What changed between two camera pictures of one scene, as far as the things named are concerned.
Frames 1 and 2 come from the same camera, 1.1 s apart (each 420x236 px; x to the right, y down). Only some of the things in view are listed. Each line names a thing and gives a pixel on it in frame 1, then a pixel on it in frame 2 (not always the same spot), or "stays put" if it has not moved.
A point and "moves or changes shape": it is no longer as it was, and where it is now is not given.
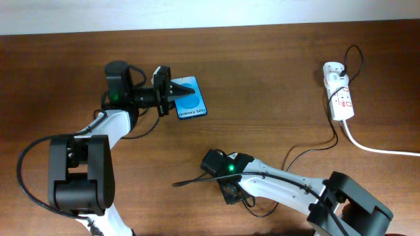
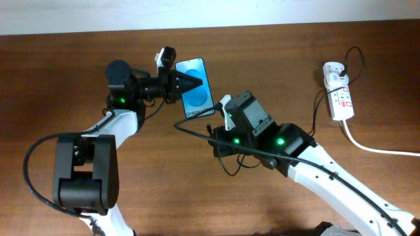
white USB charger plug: x=335 y=80 stays put
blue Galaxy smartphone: x=189 y=105 moves or changes shape
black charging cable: x=348 y=48 -> x=318 y=108
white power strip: x=340 y=102 stays put
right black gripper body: x=228 y=195 -> x=237 y=137
